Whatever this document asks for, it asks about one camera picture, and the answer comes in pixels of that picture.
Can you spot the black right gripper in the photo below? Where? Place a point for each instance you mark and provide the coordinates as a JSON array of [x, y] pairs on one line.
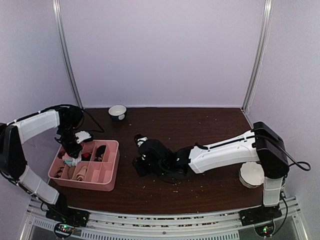
[[138, 167]]

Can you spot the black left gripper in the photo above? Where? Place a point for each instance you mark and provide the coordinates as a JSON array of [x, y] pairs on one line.
[[72, 152]]

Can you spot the pink sock with teal patches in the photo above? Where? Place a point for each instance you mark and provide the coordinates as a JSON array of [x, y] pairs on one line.
[[70, 161]]

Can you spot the brown beige argyle sock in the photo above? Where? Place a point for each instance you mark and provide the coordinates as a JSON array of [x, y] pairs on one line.
[[100, 152]]

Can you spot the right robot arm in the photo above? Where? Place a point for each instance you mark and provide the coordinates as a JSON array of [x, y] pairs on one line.
[[260, 150]]

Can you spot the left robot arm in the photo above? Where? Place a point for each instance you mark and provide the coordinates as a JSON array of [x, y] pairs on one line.
[[22, 160]]

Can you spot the red black argyle rolled sock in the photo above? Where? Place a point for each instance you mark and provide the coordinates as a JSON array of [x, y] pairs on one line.
[[86, 156]]

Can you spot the pink plastic organizer tray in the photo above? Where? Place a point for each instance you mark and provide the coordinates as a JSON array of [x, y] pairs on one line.
[[100, 176]]

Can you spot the dark blue white bowl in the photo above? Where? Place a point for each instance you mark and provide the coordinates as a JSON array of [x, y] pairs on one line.
[[117, 112]]

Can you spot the white paper-lined bowl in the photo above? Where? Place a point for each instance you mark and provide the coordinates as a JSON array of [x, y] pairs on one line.
[[251, 175]]

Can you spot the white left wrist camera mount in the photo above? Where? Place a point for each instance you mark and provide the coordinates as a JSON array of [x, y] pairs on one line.
[[83, 137]]

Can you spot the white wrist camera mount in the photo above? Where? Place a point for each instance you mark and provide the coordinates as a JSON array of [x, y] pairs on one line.
[[140, 139], [83, 137]]

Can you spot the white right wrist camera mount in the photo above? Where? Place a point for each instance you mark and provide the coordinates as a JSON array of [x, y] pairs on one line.
[[140, 139]]

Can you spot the grey aluminium frame post left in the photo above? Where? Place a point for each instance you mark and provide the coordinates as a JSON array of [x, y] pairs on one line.
[[65, 53]]

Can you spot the grey aluminium frame post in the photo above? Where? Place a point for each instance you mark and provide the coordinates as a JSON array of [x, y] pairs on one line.
[[258, 60], [65, 53]]

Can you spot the aluminium front rail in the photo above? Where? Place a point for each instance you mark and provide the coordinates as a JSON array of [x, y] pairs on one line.
[[219, 225]]

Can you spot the grey aluminium frame post right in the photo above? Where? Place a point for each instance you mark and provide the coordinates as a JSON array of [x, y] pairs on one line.
[[258, 60]]

